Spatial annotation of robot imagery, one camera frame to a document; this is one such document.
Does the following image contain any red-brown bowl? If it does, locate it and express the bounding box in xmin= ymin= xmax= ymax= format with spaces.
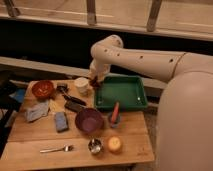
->
xmin=32 ymin=80 xmax=54 ymax=99

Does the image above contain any yellow round fruit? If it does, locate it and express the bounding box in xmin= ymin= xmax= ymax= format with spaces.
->
xmin=107 ymin=136 xmax=122 ymax=153

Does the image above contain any orange carrot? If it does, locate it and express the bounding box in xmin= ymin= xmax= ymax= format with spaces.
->
xmin=111 ymin=102 xmax=119 ymax=123

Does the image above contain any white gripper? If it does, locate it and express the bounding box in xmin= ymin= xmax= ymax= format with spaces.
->
xmin=88 ymin=60 xmax=111 ymax=85

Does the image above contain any dark rectangular block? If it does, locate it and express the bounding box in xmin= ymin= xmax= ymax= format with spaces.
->
xmin=64 ymin=101 xmax=83 ymax=112

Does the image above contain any white cup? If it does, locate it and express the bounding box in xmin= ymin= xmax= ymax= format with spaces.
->
xmin=74 ymin=77 xmax=89 ymax=94

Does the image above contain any wooden table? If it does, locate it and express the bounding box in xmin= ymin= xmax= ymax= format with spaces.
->
xmin=0 ymin=78 xmax=155 ymax=171

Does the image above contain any grey-blue cloth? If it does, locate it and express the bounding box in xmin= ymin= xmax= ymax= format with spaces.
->
xmin=24 ymin=100 xmax=49 ymax=122

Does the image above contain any dark red grape bunch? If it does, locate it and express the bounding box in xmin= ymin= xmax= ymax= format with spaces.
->
xmin=89 ymin=77 xmax=101 ymax=88

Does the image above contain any yellow sponge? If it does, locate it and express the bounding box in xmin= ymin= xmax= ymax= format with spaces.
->
xmin=49 ymin=99 xmax=64 ymax=113

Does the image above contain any purple bowl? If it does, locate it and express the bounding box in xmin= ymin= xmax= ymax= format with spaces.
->
xmin=75 ymin=108 xmax=104 ymax=134

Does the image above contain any small metal cup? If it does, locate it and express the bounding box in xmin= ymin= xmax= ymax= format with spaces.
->
xmin=88 ymin=138 xmax=102 ymax=155

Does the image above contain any small blue cup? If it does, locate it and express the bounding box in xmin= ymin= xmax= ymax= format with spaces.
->
xmin=107 ymin=112 xmax=121 ymax=128

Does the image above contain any black chair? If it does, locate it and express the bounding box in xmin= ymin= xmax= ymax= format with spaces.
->
xmin=0 ymin=70 xmax=21 ymax=156

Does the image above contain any black brush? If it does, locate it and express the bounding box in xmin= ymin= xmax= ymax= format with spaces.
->
xmin=56 ymin=83 xmax=86 ymax=106

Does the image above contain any green plastic tray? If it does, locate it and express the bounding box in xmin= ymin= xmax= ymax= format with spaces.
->
xmin=94 ymin=76 xmax=148 ymax=111

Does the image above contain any blue sponge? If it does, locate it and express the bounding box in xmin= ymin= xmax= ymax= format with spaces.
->
xmin=54 ymin=112 xmax=69 ymax=133

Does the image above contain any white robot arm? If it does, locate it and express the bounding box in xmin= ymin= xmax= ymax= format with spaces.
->
xmin=90 ymin=35 xmax=213 ymax=171

